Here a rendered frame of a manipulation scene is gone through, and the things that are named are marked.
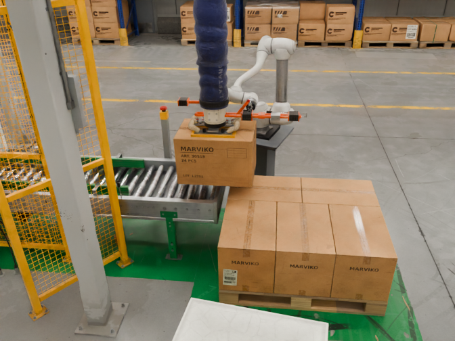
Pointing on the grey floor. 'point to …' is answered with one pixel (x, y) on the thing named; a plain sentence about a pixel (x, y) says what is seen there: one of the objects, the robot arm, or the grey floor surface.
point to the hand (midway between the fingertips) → (249, 115)
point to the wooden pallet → (302, 302)
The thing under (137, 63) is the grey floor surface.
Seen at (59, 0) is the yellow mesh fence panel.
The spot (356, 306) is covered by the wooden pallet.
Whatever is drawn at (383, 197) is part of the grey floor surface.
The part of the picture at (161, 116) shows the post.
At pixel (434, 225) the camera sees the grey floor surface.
